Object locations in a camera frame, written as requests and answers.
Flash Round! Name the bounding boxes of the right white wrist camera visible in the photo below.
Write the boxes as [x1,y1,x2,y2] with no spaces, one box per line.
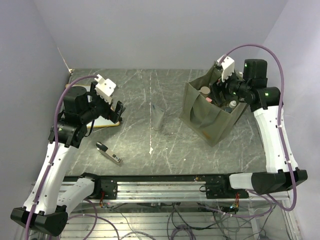
[217,54,235,83]

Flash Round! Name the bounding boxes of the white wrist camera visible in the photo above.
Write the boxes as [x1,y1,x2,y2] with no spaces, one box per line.
[95,74,117,105]
[217,54,235,83]

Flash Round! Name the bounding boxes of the green canvas bag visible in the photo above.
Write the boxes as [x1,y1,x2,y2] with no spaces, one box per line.
[179,63,248,147]

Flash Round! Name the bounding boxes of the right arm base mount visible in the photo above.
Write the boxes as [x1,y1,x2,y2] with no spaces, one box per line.
[198,174,249,199]

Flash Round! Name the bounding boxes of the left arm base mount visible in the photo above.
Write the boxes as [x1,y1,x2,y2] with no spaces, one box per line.
[101,178,118,200]

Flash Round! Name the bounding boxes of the amber bottle white cap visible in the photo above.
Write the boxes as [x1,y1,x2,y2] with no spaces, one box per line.
[229,100,237,109]

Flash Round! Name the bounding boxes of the yellow-framed whiteboard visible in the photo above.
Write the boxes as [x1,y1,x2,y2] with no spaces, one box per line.
[65,84,120,129]

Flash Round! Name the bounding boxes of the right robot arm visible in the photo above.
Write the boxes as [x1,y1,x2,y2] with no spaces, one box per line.
[215,56,308,198]

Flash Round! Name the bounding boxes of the tall clear square bottle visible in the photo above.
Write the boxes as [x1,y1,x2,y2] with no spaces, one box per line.
[224,107,233,113]

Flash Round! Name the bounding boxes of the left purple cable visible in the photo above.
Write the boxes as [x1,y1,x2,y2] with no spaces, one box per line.
[24,74,101,240]

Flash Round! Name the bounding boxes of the green bottle beige cap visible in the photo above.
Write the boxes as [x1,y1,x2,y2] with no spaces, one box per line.
[199,86,211,98]

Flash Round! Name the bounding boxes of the aluminium rail frame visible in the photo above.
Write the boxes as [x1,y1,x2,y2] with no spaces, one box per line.
[24,174,296,240]

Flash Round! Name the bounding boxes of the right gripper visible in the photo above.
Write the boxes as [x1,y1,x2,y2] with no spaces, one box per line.
[207,67,250,105]

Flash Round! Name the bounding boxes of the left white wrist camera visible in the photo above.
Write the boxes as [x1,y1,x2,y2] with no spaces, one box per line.
[95,74,117,105]

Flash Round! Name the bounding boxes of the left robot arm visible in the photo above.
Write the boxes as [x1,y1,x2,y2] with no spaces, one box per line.
[10,83,125,237]

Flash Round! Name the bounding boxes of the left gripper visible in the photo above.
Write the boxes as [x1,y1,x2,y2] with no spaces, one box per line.
[80,81,125,124]

